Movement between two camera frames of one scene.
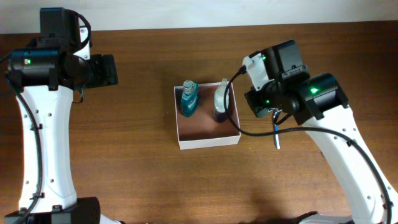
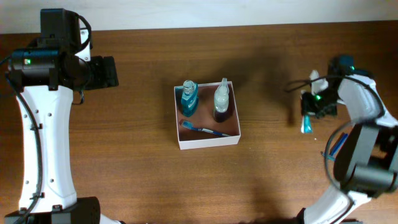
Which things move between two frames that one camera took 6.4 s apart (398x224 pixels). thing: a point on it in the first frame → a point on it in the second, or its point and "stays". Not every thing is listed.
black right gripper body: x=264 y=98 → x=323 y=101
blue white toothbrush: x=275 y=116 → x=190 y=125
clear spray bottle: x=219 y=109 stays
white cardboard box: x=201 y=129 stays
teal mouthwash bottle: x=190 y=98 stays
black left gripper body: x=99 y=73 stays
